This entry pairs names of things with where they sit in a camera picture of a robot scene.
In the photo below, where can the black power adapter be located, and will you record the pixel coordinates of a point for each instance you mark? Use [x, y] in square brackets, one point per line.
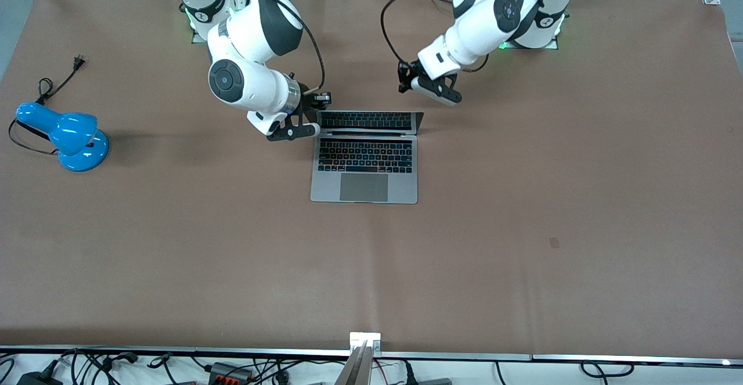
[35, 379]

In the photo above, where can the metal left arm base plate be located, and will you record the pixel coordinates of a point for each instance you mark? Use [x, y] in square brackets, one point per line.
[551, 45]

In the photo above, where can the brown table cover sheet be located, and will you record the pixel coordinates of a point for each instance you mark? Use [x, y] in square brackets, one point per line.
[371, 269]

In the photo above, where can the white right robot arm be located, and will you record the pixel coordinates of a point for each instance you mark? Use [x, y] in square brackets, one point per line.
[244, 83]

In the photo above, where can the metal table edge rail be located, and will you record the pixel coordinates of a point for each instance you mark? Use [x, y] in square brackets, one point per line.
[464, 355]

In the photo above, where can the grey flat box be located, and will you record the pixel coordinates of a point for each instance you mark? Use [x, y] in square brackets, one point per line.
[432, 381]

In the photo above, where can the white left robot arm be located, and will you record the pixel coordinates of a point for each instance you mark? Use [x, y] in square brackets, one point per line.
[482, 19]

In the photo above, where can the black floor plug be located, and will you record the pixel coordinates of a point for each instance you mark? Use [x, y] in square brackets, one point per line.
[119, 359]

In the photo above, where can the blue desk lamp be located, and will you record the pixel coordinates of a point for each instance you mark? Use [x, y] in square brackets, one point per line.
[72, 141]

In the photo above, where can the aluminium camera mount profile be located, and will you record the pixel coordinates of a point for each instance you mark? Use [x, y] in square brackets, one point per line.
[357, 367]

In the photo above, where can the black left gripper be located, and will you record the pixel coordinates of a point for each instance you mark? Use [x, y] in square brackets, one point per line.
[404, 74]

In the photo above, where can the grey laptop computer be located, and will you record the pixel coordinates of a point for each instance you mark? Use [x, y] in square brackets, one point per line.
[364, 187]

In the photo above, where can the orange black connector box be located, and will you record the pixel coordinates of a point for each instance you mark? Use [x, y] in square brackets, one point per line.
[229, 371]

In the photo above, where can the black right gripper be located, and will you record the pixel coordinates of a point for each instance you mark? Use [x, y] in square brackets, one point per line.
[309, 102]

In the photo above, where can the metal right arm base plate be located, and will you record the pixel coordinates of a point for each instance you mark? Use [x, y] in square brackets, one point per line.
[197, 38]

